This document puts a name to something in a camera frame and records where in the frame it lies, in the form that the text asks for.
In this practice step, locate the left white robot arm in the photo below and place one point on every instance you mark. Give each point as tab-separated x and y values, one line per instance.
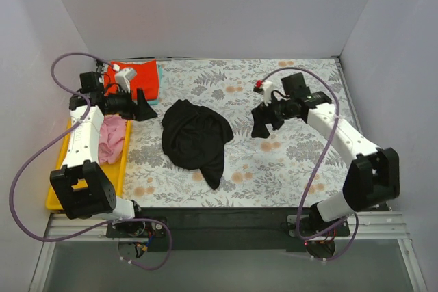
80	184

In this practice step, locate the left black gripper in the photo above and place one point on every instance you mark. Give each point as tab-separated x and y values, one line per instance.
137	105

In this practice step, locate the floral table cloth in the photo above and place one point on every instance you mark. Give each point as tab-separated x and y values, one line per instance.
280	171

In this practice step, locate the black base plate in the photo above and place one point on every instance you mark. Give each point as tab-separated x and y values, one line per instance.
221	228

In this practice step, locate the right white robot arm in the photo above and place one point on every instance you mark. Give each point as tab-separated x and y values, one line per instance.
373	175

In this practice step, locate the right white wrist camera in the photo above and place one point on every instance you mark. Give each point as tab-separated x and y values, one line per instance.
264	88

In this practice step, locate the red folded t-shirt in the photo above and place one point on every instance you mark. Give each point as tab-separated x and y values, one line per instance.
145	75

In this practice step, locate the black t-shirt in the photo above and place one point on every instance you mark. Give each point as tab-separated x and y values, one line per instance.
193	138

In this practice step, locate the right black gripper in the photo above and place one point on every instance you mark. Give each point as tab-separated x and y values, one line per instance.
267	116

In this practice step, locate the pink t-shirt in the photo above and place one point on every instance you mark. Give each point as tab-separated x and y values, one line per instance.
111	139

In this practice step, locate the teal folded t-shirt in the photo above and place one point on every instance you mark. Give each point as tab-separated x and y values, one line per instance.
154	89

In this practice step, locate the aluminium frame rail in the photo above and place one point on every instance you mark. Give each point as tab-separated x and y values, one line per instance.
372	225

